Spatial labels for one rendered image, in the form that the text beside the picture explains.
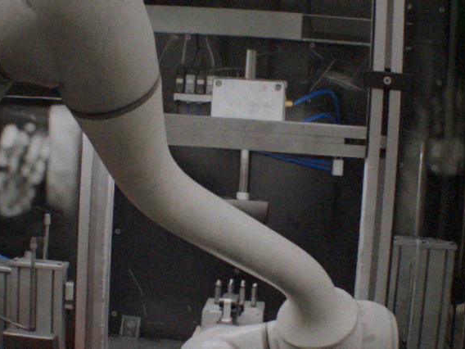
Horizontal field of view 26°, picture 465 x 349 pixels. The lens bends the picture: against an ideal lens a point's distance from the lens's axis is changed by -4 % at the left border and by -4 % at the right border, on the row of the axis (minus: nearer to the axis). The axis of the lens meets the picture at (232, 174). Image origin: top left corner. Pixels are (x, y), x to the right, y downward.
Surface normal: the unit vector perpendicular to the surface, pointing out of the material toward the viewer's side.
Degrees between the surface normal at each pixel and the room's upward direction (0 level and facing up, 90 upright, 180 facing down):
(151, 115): 111
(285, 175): 90
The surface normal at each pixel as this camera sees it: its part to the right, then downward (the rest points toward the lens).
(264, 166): -0.06, 0.05
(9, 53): -0.25, 0.64
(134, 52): 0.76, 0.29
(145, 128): 0.62, 0.58
